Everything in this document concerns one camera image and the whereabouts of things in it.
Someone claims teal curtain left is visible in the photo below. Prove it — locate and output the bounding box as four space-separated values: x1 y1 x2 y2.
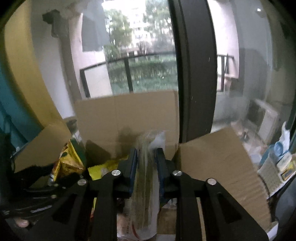
1 60 42 148

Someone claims yellow curtain left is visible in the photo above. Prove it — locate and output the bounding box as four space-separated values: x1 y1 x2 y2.
3 1 63 128

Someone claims operator hand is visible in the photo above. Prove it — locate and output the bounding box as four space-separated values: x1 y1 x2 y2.
6 217 30 235

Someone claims white plastic basket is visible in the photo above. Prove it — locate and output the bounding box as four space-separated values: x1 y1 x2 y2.
257 158 292 199

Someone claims black balcony railing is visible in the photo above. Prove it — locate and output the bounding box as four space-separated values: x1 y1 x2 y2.
79 51 236 98

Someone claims small yellow noodle snack bag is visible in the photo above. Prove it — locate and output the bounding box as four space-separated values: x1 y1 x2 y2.
50 138 87 182

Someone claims clear bread snack bag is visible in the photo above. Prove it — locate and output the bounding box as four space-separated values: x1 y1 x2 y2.
117 131 166 240

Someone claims white air conditioner unit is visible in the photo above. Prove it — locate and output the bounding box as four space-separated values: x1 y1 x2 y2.
246 99 279 145

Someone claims open cardboard box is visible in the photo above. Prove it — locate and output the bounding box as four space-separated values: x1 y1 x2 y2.
14 90 273 235

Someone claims black window frame post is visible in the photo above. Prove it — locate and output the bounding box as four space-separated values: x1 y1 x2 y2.
168 1 217 143

